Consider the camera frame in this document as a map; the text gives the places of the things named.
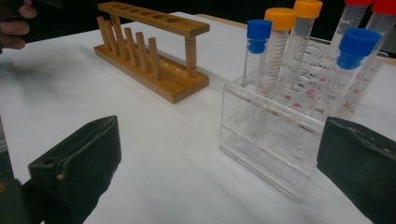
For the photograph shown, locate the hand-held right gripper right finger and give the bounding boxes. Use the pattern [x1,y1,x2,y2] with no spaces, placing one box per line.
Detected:
[316,116,396,224]

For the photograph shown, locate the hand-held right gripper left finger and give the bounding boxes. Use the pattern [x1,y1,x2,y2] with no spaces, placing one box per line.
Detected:
[27,115,122,224]

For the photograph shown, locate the clear acrylic test tube rack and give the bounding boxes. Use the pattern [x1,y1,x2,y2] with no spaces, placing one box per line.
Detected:
[219,49,390,203]

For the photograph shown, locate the blue capped test tube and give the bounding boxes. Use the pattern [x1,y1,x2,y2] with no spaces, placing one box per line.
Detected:
[311,27,383,120]
[241,19,274,132]

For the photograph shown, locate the wooden test tube rack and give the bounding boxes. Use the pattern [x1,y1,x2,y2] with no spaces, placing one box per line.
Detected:
[92,0,211,105]

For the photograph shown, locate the red capped test tube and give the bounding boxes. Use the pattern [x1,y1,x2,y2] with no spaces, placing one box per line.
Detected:
[311,0,375,104]
[337,0,396,120]

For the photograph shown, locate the orange capped test tube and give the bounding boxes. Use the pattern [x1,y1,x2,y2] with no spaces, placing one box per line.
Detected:
[278,0,324,106]
[253,7,297,134]

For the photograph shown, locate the white table sheet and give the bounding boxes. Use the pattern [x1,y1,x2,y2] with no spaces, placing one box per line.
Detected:
[0,11,396,224]

